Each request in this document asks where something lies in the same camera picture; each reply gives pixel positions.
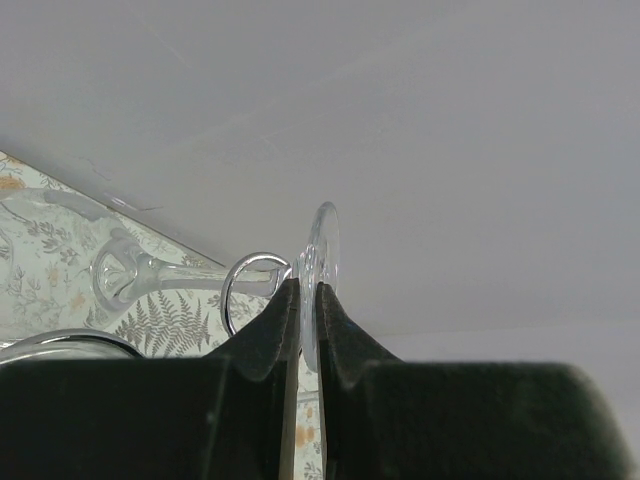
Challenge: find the floral tablecloth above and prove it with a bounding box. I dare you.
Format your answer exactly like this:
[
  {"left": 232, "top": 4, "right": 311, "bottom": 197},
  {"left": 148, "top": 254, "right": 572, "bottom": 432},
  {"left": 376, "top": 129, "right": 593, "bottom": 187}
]
[{"left": 1, "top": 155, "right": 215, "bottom": 349}]

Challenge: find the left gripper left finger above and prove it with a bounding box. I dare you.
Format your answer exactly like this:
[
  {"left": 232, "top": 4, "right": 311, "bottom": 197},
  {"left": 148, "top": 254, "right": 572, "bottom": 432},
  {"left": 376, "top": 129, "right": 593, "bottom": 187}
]
[{"left": 1, "top": 280, "right": 300, "bottom": 479}]

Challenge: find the chrome wine glass rack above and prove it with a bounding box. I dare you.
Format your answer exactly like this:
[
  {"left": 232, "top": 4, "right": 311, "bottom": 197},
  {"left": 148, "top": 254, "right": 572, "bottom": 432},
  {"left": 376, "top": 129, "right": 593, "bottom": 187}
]
[{"left": 1, "top": 252, "right": 291, "bottom": 366}]

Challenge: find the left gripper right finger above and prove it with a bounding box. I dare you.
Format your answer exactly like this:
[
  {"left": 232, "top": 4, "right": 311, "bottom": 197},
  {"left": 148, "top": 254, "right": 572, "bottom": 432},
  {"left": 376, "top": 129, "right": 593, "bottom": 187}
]
[{"left": 314, "top": 283, "right": 630, "bottom": 479}]

